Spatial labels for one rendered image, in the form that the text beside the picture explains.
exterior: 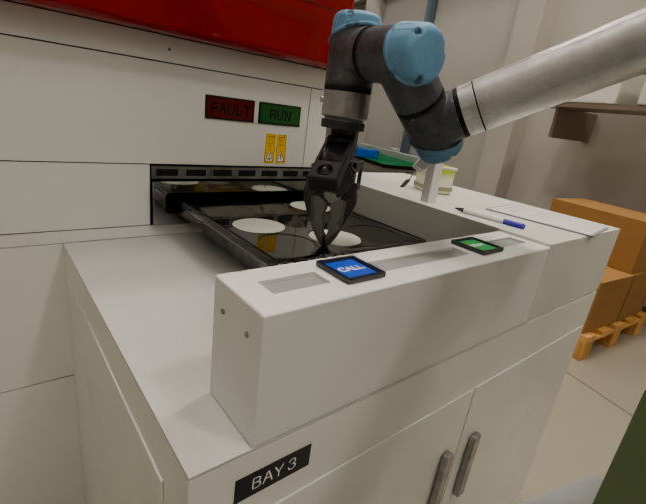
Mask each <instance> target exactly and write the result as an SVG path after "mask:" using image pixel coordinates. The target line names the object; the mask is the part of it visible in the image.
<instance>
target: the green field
mask: <svg viewBox="0 0 646 504"><path fill-rule="evenodd" d="M299 114H300V109H299V108H291V107H284V106H276V105H269V104H261V115H260V122H269V123H279V124H289V125H298V123H299Z"/></svg>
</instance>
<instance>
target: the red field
mask: <svg viewBox="0 0 646 504"><path fill-rule="evenodd" d="M253 105H254V102H246V101H238V100H231V99H223V98H216V97H208V103H207V116H209V117H219V118H229V119H239V120H249V121H252V120H253Z"/></svg>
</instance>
